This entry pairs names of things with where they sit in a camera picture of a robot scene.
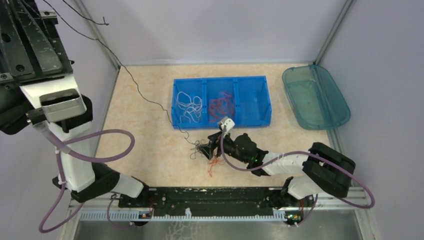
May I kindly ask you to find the blue three-compartment bin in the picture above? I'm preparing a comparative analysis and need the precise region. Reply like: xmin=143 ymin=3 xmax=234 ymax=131
xmin=171 ymin=76 xmax=272 ymax=130

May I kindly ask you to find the black thin cable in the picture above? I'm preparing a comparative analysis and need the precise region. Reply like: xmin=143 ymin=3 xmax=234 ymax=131
xmin=41 ymin=0 xmax=203 ymax=148

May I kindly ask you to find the orange thin cable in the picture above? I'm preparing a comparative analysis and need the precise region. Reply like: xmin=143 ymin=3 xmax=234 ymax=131
xmin=207 ymin=91 xmax=236 ymax=124

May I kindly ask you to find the teal transparent plastic lid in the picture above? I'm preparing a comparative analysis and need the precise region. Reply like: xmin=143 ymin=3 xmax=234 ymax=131
xmin=282 ymin=64 xmax=351 ymax=130

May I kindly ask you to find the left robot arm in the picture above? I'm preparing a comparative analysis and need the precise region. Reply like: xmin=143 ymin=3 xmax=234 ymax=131
xmin=0 ymin=0 xmax=150 ymax=207

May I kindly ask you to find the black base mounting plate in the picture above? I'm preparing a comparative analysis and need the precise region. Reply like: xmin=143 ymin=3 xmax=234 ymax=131
xmin=118 ymin=187 xmax=313 ymax=217

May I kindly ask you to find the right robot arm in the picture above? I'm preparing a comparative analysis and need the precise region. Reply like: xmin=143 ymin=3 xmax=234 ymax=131
xmin=196 ymin=132 xmax=356 ymax=206

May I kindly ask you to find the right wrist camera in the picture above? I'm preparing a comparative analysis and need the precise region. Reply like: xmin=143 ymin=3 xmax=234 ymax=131
xmin=217 ymin=116 xmax=235 ymax=133

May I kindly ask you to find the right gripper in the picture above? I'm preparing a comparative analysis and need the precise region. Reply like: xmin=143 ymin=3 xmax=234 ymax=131
xmin=197 ymin=129 xmax=250 ymax=164

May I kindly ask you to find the white thin cable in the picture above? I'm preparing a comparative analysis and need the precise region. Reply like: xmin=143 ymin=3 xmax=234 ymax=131
xmin=180 ymin=94 xmax=204 ymax=124
xmin=176 ymin=91 xmax=204 ymax=125

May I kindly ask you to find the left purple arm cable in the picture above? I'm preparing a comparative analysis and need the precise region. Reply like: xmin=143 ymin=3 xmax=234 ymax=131
xmin=33 ymin=120 xmax=137 ymax=234

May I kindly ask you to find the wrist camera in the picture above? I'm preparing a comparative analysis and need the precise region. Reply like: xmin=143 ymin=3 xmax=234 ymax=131
xmin=217 ymin=116 xmax=235 ymax=133
xmin=19 ymin=74 xmax=87 ymax=123

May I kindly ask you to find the aluminium front rail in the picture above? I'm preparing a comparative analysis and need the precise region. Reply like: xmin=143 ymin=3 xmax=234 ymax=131
xmin=77 ymin=187 xmax=369 ymax=222

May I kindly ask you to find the orange cable bundle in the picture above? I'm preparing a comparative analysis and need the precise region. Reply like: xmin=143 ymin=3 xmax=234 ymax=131
xmin=189 ymin=139 xmax=226 ymax=178

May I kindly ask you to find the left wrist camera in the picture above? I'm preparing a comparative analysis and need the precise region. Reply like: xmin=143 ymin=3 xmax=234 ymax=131
xmin=19 ymin=74 xmax=87 ymax=123

